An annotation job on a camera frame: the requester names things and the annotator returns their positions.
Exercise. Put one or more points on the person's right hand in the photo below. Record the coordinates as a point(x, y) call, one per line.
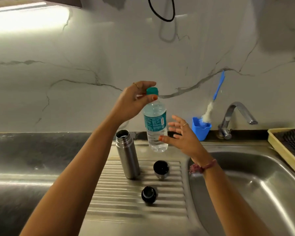
point(188, 142)

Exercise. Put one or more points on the person's left hand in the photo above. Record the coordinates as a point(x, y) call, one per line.
point(125, 105)

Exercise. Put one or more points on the person's left thumb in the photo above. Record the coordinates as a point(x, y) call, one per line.
point(148, 99)

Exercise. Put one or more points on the person's right little finger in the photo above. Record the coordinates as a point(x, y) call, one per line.
point(178, 119)

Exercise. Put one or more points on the person's right middle finger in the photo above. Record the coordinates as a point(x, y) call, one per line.
point(174, 130)

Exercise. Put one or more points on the person's right thumb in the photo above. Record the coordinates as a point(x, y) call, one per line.
point(168, 140)

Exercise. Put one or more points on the teal bottle cap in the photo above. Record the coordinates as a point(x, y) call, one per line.
point(151, 91)

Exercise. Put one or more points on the clear plastic water bottle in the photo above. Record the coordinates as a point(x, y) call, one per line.
point(155, 120)

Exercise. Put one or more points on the person's right forearm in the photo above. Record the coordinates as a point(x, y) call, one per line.
point(233, 203)

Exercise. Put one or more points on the person's left forearm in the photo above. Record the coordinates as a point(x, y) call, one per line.
point(76, 179)

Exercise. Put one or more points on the blue plastic cup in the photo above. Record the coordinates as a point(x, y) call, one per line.
point(201, 131)

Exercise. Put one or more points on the steel flask cup lid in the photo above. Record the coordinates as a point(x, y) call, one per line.
point(161, 168)

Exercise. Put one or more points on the stainless steel flask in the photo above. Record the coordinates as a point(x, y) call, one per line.
point(128, 157)

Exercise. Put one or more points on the black flask stopper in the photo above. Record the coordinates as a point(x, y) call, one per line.
point(149, 194)

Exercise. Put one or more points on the chrome sink faucet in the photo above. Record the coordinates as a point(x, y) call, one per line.
point(238, 108)

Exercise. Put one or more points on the stainless steel sink with drainboard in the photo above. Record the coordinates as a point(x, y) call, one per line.
point(248, 184)

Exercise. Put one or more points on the yellow plastic tray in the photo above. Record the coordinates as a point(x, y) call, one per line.
point(276, 142)

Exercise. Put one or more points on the black ribbed mat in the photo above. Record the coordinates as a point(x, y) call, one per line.
point(294, 142)

